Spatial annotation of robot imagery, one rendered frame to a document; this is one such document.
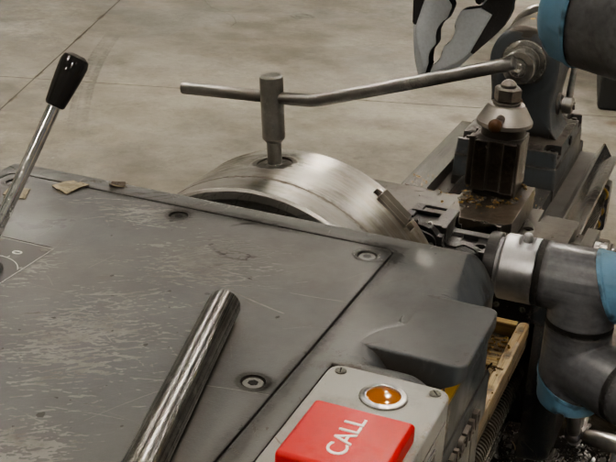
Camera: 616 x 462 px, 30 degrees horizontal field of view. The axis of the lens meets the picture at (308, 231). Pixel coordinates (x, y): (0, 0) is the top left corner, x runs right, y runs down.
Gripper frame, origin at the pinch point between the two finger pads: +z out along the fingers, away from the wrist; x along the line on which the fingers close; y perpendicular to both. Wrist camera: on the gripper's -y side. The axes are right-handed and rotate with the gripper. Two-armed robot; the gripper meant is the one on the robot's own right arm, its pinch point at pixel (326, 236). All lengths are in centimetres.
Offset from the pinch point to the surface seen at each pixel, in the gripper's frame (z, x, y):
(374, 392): -25, 18, -59
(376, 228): -13.1, 12.4, -23.0
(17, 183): 4, 24, -53
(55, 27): 335, -108, 444
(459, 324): -27, 18, -48
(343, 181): -8.4, 15.1, -19.6
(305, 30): 207, -108, 517
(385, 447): -28, 19, -66
